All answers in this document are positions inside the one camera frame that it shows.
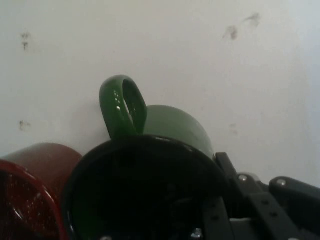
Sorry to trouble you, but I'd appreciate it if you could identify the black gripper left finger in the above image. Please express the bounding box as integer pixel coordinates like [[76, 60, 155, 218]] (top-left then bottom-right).
[[201, 197, 237, 240]]

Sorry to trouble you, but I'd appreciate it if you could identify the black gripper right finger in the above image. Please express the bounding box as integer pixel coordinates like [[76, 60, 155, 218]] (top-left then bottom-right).
[[215, 151, 320, 240]]

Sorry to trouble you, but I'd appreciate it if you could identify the green enamel mug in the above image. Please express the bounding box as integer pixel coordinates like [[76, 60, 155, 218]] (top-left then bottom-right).
[[61, 74, 230, 240]]

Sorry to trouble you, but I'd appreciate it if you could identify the red enamel cup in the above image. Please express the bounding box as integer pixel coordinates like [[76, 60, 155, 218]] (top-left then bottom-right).
[[0, 142, 83, 240]]

